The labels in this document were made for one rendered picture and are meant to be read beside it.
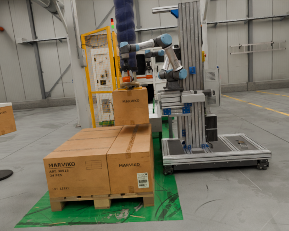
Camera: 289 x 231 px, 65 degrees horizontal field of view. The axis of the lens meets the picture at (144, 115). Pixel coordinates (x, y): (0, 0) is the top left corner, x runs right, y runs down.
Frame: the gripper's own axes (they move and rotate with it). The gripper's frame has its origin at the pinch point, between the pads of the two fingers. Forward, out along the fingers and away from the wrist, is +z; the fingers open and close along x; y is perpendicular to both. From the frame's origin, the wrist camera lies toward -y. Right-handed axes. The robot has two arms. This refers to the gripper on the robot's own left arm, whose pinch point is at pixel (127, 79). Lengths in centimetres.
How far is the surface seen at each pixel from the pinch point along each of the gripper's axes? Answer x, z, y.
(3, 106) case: 169, 21, 72
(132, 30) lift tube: -9, -54, 53
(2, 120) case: 172, 39, 66
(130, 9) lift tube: -9, -77, 52
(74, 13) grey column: 85, -111, 174
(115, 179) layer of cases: 20, 91, -30
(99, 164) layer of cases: 33, 75, -29
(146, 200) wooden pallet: -7, 114, -32
